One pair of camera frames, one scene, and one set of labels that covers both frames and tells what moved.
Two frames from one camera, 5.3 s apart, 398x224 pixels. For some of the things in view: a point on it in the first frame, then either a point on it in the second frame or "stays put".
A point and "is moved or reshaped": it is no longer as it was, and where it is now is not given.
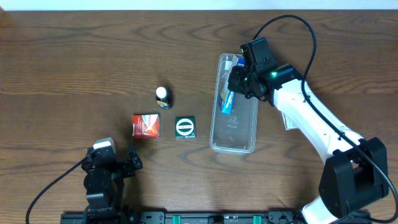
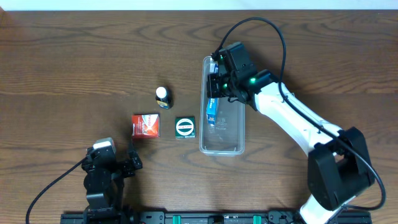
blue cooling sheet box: (226, 96) is moved or reshaped
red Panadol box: (145, 126) stays put
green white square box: (185, 127) stays put
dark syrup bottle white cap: (163, 98) stays put
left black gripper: (125, 163) stays put
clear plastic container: (234, 117) is moved or reshaped
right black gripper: (237, 78) -> (214, 86)
